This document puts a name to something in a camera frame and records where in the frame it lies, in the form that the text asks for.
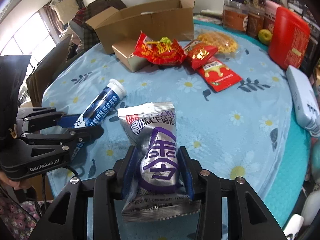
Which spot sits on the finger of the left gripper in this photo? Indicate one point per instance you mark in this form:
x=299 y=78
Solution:
x=74 y=138
x=32 y=119

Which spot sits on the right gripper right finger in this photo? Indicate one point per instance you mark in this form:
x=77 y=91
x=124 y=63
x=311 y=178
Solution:
x=248 y=216

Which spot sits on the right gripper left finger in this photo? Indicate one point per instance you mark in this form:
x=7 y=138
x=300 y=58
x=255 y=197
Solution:
x=66 y=217

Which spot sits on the blue white tablet tube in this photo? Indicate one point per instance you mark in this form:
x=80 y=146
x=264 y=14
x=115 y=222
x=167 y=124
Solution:
x=100 y=107

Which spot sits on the silver purple snack bag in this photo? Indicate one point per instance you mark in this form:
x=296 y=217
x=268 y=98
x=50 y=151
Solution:
x=157 y=191

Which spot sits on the small gold cardboard box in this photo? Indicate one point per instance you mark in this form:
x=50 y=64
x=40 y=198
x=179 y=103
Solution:
x=124 y=52

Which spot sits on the large red snack bag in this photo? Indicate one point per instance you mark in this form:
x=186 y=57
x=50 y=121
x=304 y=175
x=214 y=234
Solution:
x=160 y=54

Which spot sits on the green yellow lollipop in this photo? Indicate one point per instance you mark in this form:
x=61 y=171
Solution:
x=164 y=40

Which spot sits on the red long snack packet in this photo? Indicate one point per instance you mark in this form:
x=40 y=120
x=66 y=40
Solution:
x=218 y=75

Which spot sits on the red dragon snack packet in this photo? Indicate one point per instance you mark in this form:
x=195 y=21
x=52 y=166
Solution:
x=198 y=53

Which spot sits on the yellow waffle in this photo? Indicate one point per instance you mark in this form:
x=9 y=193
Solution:
x=225 y=43

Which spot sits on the person's left hand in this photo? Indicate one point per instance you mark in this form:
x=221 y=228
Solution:
x=17 y=185

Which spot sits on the plaid garment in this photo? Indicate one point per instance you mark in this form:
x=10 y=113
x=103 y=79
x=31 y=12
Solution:
x=90 y=37

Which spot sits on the white rectangular device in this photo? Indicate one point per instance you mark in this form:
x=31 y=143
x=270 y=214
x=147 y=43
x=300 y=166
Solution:
x=304 y=100

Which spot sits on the brown jacket on chair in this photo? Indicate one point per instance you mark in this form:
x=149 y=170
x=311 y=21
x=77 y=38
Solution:
x=98 y=6

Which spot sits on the open cardboard box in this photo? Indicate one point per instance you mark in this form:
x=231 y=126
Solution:
x=166 y=18

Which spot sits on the black stand-up pouch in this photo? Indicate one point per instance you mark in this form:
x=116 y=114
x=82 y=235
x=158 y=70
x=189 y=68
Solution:
x=301 y=9

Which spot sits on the red canister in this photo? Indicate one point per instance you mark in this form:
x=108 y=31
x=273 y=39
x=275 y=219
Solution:
x=289 y=40

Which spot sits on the green yellow pear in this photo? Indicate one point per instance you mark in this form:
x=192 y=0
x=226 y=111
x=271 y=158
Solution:
x=265 y=36

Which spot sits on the brown powder small jar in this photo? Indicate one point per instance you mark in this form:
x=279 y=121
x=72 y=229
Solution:
x=255 y=21

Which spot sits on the orange powder clear jar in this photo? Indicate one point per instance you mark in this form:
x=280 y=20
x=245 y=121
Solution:
x=235 y=16

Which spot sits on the pink lidded jar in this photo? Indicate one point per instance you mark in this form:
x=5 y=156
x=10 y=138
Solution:
x=270 y=15

